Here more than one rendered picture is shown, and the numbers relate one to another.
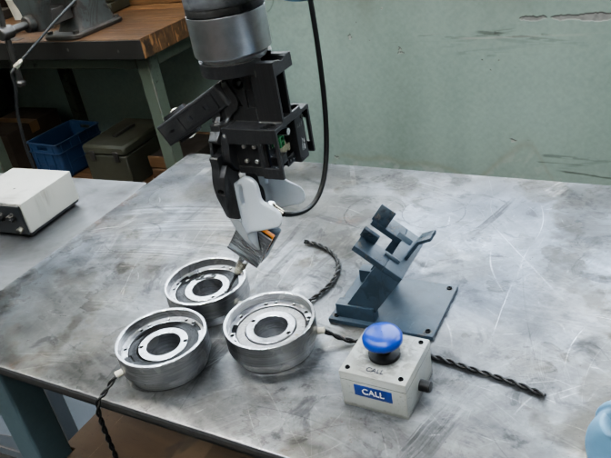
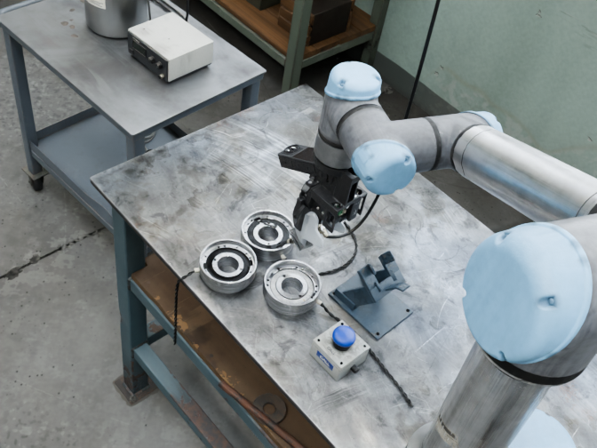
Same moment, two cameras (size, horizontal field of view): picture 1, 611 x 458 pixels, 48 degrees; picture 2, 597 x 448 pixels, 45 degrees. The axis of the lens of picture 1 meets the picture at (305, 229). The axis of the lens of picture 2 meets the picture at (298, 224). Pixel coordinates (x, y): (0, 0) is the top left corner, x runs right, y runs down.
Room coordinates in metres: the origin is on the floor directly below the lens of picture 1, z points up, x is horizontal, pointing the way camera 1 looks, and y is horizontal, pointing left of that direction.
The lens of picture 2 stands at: (-0.19, -0.02, 1.87)
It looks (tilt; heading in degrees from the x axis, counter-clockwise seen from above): 47 degrees down; 7
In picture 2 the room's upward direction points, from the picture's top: 12 degrees clockwise
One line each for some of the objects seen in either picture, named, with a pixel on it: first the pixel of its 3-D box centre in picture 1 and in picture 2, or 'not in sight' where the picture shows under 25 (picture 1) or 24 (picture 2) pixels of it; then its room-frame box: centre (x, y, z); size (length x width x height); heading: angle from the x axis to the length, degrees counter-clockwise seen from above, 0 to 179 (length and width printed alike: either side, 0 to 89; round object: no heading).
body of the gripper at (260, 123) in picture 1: (254, 114); (333, 185); (0.65, 0.03, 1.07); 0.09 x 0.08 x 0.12; 58
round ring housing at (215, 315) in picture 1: (208, 293); (267, 236); (0.73, 0.14, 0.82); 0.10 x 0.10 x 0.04
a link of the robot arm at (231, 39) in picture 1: (232, 33); (340, 144); (0.66, 0.04, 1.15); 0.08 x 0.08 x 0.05
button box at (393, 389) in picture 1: (391, 371); (341, 352); (0.52, -0.06, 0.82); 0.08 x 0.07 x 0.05; 57
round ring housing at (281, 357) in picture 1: (272, 333); (291, 288); (0.62, 0.06, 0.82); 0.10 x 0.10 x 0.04
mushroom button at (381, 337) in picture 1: (384, 351); (342, 341); (0.52, -0.06, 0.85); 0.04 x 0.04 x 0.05
